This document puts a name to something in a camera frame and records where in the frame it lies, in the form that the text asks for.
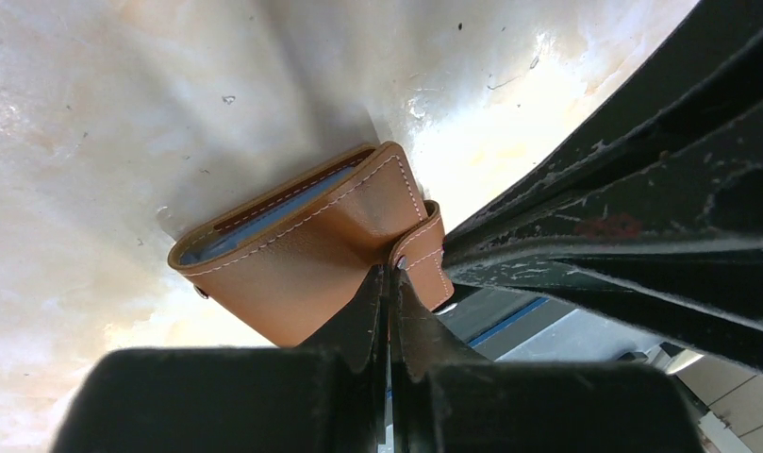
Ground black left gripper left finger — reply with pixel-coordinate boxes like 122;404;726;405
53;265;390;452

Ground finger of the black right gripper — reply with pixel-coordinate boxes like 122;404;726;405
447;1;763;247
444;99;763;374

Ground brown leather card holder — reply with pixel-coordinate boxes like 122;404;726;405
168;142;454;347

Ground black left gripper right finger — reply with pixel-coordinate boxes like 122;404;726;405
390;269;702;452

